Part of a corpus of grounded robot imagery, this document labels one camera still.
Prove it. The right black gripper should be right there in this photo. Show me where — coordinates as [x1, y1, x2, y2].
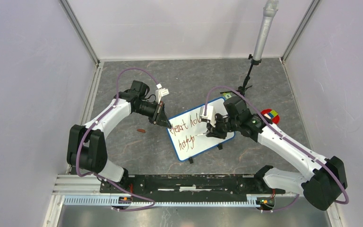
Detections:
[206, 113, 240, 140]

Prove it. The aluminium slotted cable rail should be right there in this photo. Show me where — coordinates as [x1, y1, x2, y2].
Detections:
[63, 195, 275, 208]

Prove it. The blue framed whiteboard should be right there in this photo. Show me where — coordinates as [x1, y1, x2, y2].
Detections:
[168, 105, 235, 162]

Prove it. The purple cable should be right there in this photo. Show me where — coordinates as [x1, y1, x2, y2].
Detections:
[204, 86, 350, 214]
[75, 67, 162, 212]

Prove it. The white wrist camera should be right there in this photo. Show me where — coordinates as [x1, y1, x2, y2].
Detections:
[155, 83, 169, 103]
[199, 105, 216, 127]

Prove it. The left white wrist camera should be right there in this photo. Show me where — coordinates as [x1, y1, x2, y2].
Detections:
[155, 83, 169, 103]

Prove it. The black microphone tripod stand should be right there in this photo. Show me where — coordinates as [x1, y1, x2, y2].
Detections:
[237, 54, 262, 96]

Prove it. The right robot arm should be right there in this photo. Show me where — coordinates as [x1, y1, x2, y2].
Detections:
[199, 96, 349, 210]

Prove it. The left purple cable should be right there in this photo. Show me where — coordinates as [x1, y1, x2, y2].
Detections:
[75, 67, 162, 212]

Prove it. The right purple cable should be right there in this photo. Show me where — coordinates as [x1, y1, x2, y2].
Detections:
[204, 86, 350, 214]

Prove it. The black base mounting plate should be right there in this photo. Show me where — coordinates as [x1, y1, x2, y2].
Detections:
[99, 174, 286, 203]

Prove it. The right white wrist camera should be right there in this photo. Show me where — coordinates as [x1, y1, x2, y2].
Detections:
[199, 105, 216, 127]

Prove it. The red plate with blocks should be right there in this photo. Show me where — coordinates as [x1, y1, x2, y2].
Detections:
[261, 109, 280, 124]

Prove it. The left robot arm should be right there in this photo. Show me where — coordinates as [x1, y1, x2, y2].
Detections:
[67, 80, 171, 193]

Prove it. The silver microphone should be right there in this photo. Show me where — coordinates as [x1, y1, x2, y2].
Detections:
[251, 0, 279, 65]

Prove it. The green owl number toy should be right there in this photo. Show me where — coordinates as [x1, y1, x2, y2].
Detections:
[222, 92, 233, 100]

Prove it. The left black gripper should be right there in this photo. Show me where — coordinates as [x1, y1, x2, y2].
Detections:
[134, 100, 172, 129]

